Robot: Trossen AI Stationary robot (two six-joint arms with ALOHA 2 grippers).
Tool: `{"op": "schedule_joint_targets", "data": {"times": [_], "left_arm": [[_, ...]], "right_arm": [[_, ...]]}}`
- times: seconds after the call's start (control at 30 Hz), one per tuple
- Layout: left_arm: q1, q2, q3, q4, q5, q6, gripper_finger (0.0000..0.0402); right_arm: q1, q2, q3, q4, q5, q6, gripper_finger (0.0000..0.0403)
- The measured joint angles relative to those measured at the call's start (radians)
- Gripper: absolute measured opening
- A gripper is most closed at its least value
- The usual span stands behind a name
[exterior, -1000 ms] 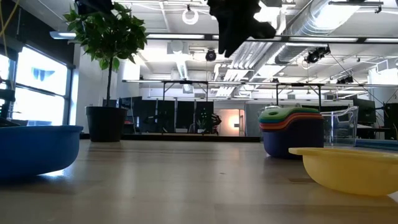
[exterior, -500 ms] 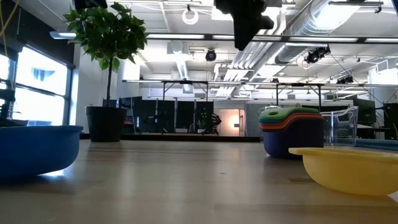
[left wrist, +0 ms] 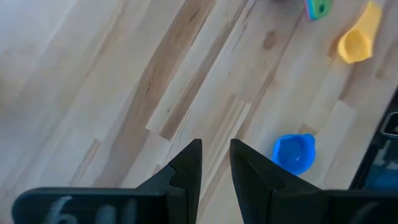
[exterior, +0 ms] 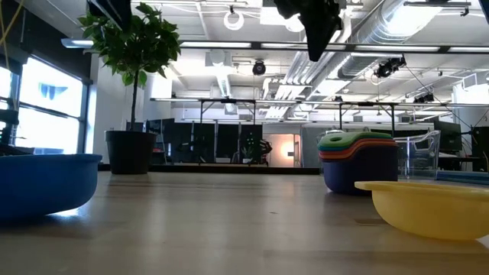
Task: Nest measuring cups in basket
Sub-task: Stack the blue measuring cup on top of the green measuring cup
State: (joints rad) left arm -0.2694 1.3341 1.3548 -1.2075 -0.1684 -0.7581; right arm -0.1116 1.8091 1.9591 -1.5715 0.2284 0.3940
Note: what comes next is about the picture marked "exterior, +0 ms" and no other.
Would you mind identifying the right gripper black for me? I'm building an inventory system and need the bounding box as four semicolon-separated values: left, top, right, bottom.
273;0;343;63

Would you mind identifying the black overhead light bar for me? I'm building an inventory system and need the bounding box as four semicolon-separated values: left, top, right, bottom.
178;40;489;55

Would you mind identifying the teal measuring cup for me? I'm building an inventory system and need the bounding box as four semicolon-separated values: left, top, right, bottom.
436;170;489;186

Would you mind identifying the black station frame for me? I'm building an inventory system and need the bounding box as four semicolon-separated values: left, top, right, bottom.
197;97;257;166
337;100;397;135

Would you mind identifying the green measuring cup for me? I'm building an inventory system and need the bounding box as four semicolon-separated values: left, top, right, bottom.
317;131;394;151

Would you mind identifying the black monitor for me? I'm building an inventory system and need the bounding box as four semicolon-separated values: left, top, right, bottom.
432;120;464;153

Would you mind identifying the large window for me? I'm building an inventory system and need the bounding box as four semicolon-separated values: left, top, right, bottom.
0;55;91;156

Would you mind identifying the green potted plant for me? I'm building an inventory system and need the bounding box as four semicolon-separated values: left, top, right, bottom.
78;2;183;176

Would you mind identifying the silver ventilation duct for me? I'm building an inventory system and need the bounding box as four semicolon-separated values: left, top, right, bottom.
335;0;446;81

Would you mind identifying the red measuring cup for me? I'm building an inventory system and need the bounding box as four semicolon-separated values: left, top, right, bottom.
318;137;397;156

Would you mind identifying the orange measuring cup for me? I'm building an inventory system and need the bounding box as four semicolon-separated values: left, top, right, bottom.
319;141;399;161

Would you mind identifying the round black ceiling camera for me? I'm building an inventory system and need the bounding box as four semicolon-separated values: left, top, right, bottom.
251;60;267;77

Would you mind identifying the black ceiling camera rig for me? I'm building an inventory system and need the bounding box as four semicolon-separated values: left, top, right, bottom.
373;56;407;79

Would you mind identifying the ceiling light tube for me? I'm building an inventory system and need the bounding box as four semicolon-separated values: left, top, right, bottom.
60;37;97;50

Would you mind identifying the yellow measuring cup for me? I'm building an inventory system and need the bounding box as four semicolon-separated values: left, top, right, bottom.
354;180;489;241

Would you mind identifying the clear plastic basket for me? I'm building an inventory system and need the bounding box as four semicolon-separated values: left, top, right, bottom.
392;130;442;181

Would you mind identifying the black aluminium table frame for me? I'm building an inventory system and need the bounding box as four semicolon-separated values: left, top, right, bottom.
98;163;321;176

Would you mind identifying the blue measuring cup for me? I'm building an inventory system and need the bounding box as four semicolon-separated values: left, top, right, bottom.
0;153;103;223

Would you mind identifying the black background robot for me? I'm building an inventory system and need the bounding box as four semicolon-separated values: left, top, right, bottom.
243;136;274;167

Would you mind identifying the white cable coil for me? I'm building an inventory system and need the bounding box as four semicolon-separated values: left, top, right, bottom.
222;10;246;32

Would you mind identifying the purple measuring cup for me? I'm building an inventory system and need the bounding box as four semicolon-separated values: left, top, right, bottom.
321;147;400;197

